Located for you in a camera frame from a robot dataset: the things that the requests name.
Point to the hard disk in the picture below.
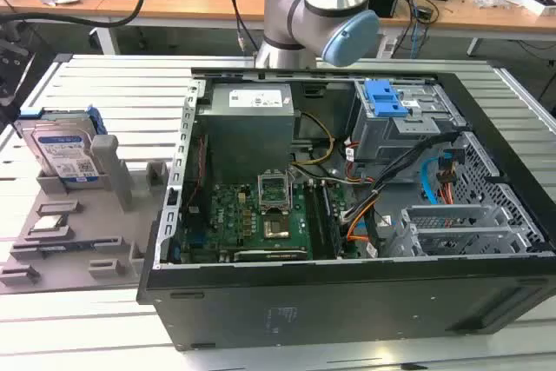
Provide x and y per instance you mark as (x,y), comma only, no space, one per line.
(61,149)

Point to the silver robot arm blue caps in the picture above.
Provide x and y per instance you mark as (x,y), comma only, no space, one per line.
(286,10)

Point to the blue disk bay carrier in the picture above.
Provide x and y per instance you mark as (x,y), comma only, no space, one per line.
(384,99)

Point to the silver CPU chip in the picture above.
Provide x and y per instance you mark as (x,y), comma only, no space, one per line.
(48,223)

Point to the grey parts rack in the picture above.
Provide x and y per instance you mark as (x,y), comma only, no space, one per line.
(87,219)

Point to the dark RAM stick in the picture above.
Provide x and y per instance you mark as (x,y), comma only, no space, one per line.
(65,248)

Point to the grey power supply unit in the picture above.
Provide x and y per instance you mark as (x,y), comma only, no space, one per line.
(252,127)

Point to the green motherboard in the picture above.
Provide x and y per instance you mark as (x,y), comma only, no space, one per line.
(226,214)

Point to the CPU socket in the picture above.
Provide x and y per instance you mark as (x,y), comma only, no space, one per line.
(276,228)

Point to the black expansion slot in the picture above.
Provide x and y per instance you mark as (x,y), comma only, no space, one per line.
(269,255)

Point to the black RAM slots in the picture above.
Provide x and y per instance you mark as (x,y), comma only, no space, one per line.
(325,219)

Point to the grey metal drive cage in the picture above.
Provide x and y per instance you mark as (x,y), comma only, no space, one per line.
(382,141)

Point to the black open PC case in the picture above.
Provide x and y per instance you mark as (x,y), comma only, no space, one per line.
(347,314)

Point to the silver perforated bracket cage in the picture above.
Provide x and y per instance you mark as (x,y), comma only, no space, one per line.
(460,232)

